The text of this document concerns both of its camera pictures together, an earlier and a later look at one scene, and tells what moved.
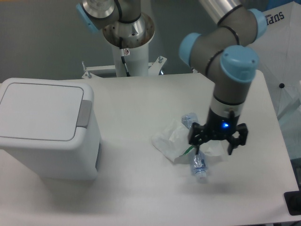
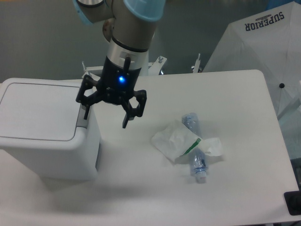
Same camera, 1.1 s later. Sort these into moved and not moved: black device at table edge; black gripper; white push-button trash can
Moved: black gripper
Not moved: black device at table edge; white push-button trash can
